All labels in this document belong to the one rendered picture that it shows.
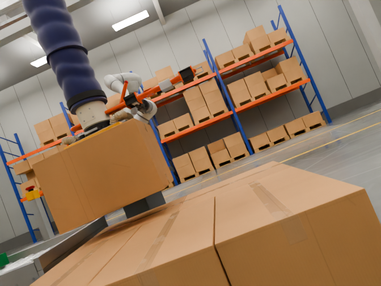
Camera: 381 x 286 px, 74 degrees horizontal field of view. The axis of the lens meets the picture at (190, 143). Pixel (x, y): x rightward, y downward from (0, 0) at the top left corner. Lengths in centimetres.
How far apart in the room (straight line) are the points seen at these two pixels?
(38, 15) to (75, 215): 112
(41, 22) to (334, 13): 1107
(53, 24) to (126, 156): 86
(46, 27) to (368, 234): 171
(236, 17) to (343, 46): 417
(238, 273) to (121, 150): 87
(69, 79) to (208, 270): 125
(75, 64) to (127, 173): 69
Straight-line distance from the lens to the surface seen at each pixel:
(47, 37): 172
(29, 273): 153
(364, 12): 376
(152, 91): 149
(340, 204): 74
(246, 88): 888
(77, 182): 146
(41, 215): 246
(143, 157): 133
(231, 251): 71
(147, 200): 212
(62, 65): 164
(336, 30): 1178
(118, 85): 214
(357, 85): 1151
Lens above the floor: 78
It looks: 2 degrees up
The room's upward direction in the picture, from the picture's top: 22 degrees counter-clockwise
